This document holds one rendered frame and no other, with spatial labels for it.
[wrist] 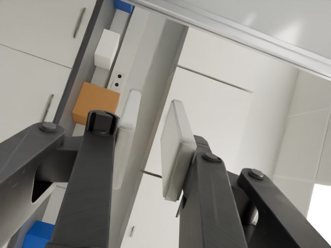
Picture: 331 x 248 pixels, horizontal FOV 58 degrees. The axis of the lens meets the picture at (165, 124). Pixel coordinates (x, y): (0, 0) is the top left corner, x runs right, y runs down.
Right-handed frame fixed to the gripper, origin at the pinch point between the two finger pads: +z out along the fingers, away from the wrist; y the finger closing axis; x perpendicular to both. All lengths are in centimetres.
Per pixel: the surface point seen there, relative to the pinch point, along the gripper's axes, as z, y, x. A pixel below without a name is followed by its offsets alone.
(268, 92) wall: 271, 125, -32
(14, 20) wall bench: 190, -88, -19
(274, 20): 69, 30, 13
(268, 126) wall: 256, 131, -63
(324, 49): 68, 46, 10
